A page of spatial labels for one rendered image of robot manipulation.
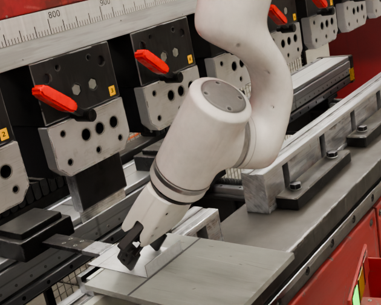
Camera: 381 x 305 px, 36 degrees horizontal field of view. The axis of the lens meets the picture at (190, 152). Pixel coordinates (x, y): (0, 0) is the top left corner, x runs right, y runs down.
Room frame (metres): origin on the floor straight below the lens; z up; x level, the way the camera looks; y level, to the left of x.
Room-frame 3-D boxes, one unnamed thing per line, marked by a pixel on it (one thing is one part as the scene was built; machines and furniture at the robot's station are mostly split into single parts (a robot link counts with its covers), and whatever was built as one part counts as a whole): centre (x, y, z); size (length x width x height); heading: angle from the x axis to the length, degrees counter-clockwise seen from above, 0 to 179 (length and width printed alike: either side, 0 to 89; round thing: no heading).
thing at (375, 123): (1.62, -0.54, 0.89); 0.30 x 0.05 x 0.03; 140
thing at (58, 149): (0.87, 0.17, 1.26); 0.15 x 0.09 x 0.17; 140
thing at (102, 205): (0.89, 0.15, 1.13); 0.10 x 0.02 x 0.10; 140
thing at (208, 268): (0.79, 0.04, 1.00); 0.26 x 0.18 x 0.01; 50
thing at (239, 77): (1.17, -0.09, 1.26); 0.15 x 0.09 x 0.17; 140
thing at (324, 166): (1.31, -0.28, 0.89); 0.30 x 0.05 x 0.03; 140
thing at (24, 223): (0.99, 0.27, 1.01); 0.26 x 0.12 x 0.05; 50
